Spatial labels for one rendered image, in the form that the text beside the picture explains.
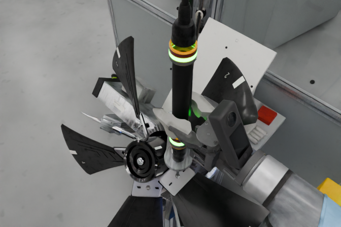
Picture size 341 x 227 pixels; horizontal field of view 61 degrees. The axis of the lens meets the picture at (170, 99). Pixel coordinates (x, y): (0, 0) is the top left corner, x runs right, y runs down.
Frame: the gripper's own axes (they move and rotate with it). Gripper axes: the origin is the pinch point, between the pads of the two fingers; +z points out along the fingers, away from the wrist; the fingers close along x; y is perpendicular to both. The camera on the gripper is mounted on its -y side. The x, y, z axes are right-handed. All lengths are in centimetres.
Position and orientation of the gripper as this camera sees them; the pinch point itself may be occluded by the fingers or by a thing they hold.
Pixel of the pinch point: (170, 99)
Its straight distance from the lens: 57.1
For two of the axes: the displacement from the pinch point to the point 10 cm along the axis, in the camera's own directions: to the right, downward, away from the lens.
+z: -7.2, -5.4, 4.3
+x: 6.9, -5.6, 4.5
